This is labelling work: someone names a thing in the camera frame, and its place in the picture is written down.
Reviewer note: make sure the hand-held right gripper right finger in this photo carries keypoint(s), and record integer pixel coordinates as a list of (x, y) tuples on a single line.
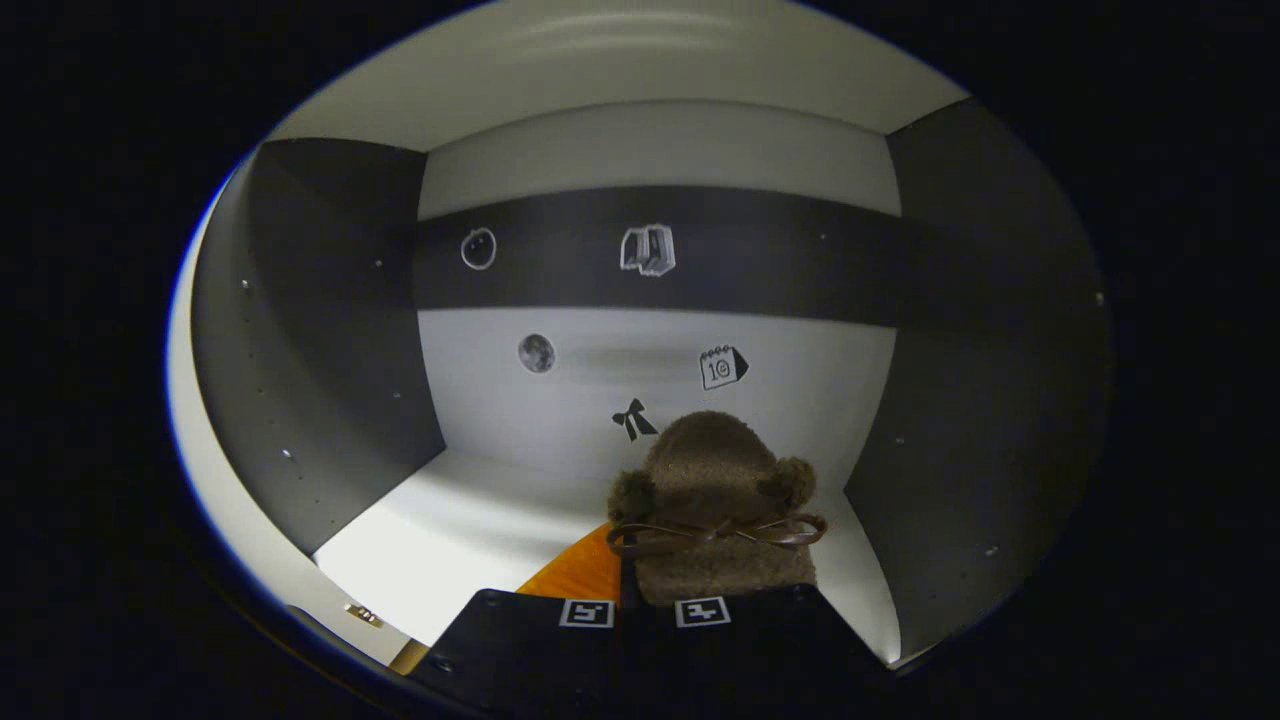
[(760, 650)]

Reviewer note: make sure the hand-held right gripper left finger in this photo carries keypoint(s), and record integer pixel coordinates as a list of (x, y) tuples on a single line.
[(530, 640)]

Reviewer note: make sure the brown fuzzy shoe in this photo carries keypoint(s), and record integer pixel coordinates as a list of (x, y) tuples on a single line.
[(710, 480)]

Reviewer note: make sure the white cabinet shelf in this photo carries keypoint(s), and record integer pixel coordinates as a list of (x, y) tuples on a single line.
[(600, 60)]

